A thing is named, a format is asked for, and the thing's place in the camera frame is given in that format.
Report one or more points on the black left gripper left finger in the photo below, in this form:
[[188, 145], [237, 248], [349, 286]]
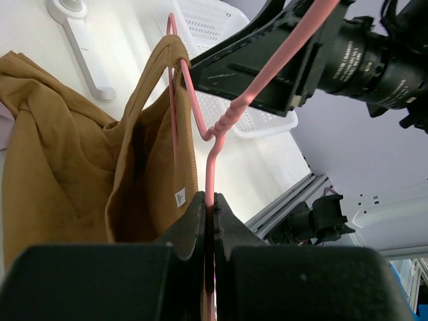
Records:
[[160, 280]]

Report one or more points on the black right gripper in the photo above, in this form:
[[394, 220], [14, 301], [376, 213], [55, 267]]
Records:
[[386, 72]]

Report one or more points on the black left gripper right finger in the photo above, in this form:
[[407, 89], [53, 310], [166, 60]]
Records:
[[257, 281]]

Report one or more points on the pink hanger of brown top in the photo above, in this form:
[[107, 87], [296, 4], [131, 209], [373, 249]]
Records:
[[315, 16]]

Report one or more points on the brown tank top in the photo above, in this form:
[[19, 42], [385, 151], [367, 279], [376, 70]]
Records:
[[73, 174]]

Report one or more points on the white plastic basket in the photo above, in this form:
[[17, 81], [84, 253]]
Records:
[[204, 24]]

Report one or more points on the white clothes rack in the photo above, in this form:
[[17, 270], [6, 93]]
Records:
[[71, 15]]

